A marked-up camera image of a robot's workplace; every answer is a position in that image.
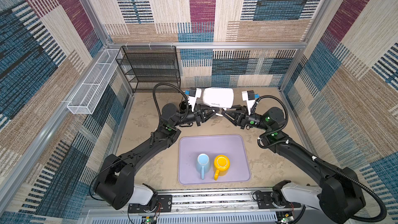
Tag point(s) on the aluminium front rail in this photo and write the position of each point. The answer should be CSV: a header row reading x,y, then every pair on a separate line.
x,y
205,206

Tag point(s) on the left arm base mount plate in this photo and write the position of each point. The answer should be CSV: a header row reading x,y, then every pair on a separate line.
x,y
158,203

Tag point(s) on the yellow mug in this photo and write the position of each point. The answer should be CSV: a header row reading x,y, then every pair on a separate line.
x,y
221,166

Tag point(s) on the light blue mug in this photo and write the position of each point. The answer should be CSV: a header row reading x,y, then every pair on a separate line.
x,y
202,165

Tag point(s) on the white mug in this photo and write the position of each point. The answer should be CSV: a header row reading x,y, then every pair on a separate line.
x,y
218,97

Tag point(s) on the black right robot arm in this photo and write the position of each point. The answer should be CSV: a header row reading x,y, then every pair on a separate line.
x,y
338,192

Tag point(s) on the lavender silicone tray mat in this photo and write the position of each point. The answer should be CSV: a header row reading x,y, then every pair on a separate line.
x,y
213,159

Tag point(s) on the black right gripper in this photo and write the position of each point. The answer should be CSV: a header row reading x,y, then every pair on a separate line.
x,y
241,118

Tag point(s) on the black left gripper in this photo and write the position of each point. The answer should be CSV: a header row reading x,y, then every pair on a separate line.
x,y
200,117

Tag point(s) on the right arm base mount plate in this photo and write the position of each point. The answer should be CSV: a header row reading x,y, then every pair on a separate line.
x,y
271,200

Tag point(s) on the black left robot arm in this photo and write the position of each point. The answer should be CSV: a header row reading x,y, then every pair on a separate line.
x,y
115,181

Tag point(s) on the black wire mesh shelf rack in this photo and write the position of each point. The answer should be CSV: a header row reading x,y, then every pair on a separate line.
x,y
146,66

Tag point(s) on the white wire mesh basket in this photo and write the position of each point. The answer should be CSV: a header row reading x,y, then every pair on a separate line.
x,y
89,93

